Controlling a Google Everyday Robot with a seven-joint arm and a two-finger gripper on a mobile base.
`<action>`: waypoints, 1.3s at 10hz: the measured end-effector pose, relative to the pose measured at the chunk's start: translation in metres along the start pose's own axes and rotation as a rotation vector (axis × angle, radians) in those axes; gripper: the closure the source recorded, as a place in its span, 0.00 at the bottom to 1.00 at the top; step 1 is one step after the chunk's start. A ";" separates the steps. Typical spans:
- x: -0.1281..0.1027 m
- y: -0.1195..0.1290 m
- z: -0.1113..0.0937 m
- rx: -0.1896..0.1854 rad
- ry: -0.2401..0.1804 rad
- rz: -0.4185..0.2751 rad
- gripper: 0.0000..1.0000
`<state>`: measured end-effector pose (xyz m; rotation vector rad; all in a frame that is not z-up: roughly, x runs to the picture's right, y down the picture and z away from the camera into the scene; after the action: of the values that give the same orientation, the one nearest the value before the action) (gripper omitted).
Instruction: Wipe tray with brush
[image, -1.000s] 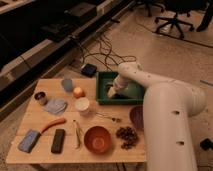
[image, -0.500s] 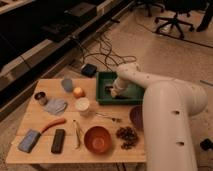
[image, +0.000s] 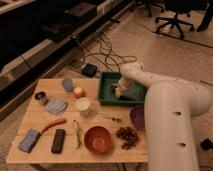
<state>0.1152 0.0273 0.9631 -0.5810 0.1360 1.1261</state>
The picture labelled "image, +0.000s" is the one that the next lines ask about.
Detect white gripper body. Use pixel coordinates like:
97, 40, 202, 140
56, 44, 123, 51
117, 77, 132, 98

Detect green plastic tray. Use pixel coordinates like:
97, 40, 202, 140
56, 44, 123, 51
97, 72, 147, 106

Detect black brush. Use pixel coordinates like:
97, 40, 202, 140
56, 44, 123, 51
111, 86, 121, 98

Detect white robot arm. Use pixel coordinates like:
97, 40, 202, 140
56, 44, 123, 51
116, 62, 212, 171

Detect purple bowl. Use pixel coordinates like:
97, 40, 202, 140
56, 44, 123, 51
130, 105, 145, 130

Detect black power adapter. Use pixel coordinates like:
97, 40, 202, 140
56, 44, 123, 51
81, 63, 97, 77

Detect white lidded cup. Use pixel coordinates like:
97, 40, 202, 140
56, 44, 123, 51
75, 97, 90, 116

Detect apple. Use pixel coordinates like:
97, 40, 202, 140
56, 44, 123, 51
73, 87, 86, 98

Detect grey plastic cup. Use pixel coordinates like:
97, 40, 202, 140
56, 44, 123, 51
61, 78, 74, 92

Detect orange bowl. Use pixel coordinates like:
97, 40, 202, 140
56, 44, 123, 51
84, 126, 112, 155

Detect wooden table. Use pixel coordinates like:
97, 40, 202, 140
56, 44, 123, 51
6, 78, 147, 164

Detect grey folded cloth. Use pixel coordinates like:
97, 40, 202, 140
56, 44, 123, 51
44, 98, 68, 115

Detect orange carrot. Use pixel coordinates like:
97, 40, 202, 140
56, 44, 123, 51
41, 118, 67, 134

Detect small metal cup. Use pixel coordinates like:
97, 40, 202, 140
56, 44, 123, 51
35, 91, 47, 106

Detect black rectangular block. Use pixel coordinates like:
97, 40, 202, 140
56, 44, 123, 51
51, 129, 66, 154

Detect black office chair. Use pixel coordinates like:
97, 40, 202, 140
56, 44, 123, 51
155, 0, 195, 40

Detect black box on floor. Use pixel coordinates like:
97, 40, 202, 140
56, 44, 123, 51
200, 139, 213, 151

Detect blue sponge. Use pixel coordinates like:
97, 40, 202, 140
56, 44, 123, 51
18, 129, 41, 153

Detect tangled black cables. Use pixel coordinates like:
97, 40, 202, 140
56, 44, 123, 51
71, 31, 138, 73

